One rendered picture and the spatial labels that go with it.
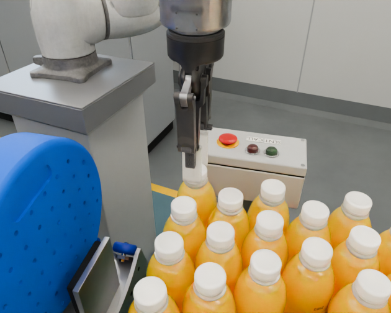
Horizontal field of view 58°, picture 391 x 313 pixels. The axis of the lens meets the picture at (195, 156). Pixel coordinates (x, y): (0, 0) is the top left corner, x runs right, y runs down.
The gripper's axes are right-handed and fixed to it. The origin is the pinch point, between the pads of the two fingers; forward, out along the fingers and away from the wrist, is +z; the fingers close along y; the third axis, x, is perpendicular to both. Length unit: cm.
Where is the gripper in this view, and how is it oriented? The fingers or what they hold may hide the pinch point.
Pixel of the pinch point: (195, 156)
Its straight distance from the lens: 56.3
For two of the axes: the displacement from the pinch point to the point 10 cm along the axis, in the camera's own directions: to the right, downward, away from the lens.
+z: 0.0, 8.1, 5.8
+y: -2.5, 5.6, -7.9
